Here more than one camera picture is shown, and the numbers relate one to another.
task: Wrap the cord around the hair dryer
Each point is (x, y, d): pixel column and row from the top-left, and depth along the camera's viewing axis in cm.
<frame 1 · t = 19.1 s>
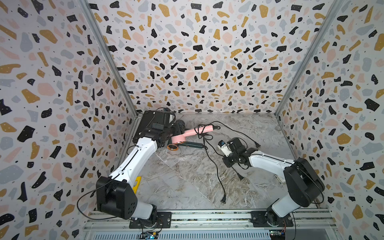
left hand: (181, 126, 82), fingers open
right hand: (224, 158, 92), fingers closed
pink hair dryer: (181, 137, 79), point 25 cm above the table
dark green hair dryer: (175, 146, 99), point 5 cm above the table

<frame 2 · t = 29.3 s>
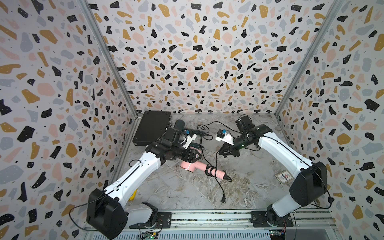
left hand: (198, 154, 76), fingers open
right hand: (221, 151, 78), fingers closed
pink hair dryer: (191, 167, 72), point 21 cm above the table
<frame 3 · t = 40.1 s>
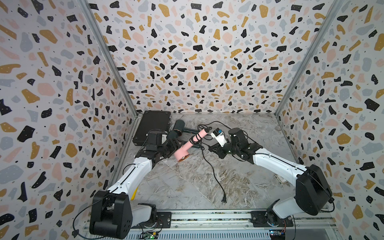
left hand: (181, 143, 84), fingers open
right hand: (212, 147, 83), fingers closed
pink hair dryer: (184, 151, 82), point 18 cm above the table
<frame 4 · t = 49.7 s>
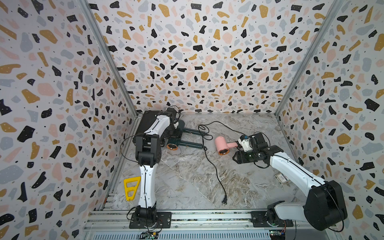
left hand: (177, 137, 102), fingers open
right hand: (238, 157, 86), fingers open
pink hair dryer: (222, 147, 97), point 6 cm above the table
